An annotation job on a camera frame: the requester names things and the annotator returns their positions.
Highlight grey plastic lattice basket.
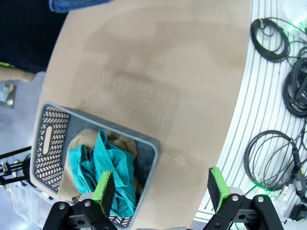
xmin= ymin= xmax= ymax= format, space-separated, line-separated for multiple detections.
xmin=30 ymin=102 xmax=161 ymax=228

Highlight black tripod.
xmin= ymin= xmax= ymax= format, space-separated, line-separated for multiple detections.
xmin=0 ymin=146 xmax=33 ymax=186

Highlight black power adapter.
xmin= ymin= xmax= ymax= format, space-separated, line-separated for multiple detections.
xmin=291 ymin=203 xmax=307 ymax=222

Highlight large black cable coil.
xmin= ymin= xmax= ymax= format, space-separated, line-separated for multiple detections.
xmin=244 ymin=130 xmax=307 ymax=192

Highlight dark blue denim shorts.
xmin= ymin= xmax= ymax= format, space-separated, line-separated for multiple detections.
xmin=49 ymin=0 xmax=115 ymax=12

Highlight tan garment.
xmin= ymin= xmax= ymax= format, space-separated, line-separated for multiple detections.
xmin=57 ymin=128 xmax=142 ymax=203

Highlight person's right forearm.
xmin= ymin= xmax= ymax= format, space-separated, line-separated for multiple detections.
xmin=0 ymin=66 xmax=36 ymax=83

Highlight clear plastic storage box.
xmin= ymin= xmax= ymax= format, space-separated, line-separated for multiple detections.
xmin=9 ymin=182 xmax=57 ymax=226

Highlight thin black cable coil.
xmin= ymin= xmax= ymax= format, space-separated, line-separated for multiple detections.
xmin=250 ymin=18 xmax=291 ymax=63

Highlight teal garment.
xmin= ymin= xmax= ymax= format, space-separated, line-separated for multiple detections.
xmin=69 ymin=130 xmax=137 ymax=219

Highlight person in black T-shirt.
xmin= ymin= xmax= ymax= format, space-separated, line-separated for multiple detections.
xmin=0 ymin=0 xmax=69 ymax=74

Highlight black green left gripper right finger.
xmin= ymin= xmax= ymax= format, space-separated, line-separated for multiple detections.
xmin=203 ymin=167 xmax=286 ymax=230

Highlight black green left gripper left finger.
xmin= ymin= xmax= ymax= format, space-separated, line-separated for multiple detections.
xmin=43 ymin=170 xmax=118 ymax=230

